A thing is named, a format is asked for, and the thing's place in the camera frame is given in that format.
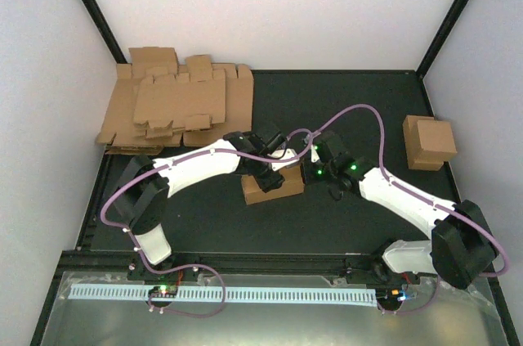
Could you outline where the cardboard box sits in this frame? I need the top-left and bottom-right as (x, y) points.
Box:
(241, 165), (305, 205)
(414, 120), (458, 162)
(402, 115), (444, 171)

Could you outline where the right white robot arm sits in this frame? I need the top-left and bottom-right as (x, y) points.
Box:
(303, 131), (499, 290)

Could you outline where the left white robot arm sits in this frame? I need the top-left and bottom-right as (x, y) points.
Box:
(101, 128), (297, 280)

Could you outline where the stack of flat cardboard blanks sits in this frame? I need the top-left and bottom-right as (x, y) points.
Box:
(96, 47), (254, 155)

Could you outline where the right controller circuit board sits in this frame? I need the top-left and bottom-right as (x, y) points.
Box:
(376, 288), (413, 303)

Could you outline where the controller circuit board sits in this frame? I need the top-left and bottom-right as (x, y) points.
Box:
(376, 288), (413, 303)
(148, 284), (178, 298)

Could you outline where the left controller circuit board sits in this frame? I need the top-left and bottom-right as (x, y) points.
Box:
(148, 284), (178, 298)

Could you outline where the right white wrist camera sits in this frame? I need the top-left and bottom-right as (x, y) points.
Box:
(311, 144), (320, 164)

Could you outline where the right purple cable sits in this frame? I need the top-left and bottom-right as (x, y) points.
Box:
(304, 103), (511, 317)

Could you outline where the purple cable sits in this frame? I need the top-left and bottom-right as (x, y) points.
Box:
(304, 103), (511, 317)
(100, 128), (314, 318)

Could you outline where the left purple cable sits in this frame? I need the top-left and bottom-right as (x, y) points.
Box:
(100, 128), (314, 318)

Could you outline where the light blue slotted cable duct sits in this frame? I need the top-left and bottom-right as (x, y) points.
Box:
(68, 284), (378, 308)

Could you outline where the right black frame post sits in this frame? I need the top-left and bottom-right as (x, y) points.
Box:
(416, 0), (470, 79)

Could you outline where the black frame post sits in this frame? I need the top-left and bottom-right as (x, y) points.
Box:
(416, 0), (470, 79)
(81, 0), (127, 64)

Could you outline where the left black frame post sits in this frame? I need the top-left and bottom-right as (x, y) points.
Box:
(81, 0), (127, 64)

